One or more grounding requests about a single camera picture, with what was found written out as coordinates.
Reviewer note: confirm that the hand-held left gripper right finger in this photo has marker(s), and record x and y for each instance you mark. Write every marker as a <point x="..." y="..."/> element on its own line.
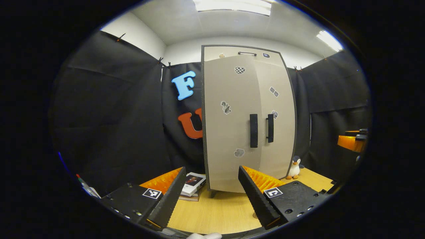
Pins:
<point x="255" y="199"/>

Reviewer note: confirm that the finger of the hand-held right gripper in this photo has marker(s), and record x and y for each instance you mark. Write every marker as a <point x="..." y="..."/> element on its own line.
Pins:
<point x="348" y="142"/>

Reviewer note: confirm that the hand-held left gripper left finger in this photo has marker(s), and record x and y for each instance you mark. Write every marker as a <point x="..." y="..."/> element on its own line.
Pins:
<point x="169" y="202"/>

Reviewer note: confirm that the grey cabinet door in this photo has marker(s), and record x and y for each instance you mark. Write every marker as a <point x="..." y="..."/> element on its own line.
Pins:
<point x="229" y="132"/>
<point x="282" y="139"/>

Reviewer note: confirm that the grey cabinet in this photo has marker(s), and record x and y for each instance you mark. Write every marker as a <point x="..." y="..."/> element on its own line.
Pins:
<point x="202" y="132"/>

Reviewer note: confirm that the grey cabinet drawer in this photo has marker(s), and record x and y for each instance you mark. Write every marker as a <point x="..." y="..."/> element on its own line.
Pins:
<point x="212" y="53"/>

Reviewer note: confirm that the brown book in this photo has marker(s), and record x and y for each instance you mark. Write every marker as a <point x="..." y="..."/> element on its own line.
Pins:
<point x="189" y="198"/>

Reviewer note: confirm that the white book dark cover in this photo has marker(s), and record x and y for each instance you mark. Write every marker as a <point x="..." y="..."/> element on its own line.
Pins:
<point x="192" y="181"/>

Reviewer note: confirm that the penguin plush toy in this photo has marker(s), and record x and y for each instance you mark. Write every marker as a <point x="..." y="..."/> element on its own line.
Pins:
<point x="295" y="167"/>

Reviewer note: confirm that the red tipped pen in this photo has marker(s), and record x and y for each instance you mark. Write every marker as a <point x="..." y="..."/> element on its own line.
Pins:
<point x="84" y="186"/>

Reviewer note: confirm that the small ceiling light panel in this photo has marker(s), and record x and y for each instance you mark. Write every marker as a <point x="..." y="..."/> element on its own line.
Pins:
<point x="329" y="40"/>

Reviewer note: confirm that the large ceiling light panel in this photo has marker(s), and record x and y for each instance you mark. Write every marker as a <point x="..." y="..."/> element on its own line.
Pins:
<point x="232" y="6"/>

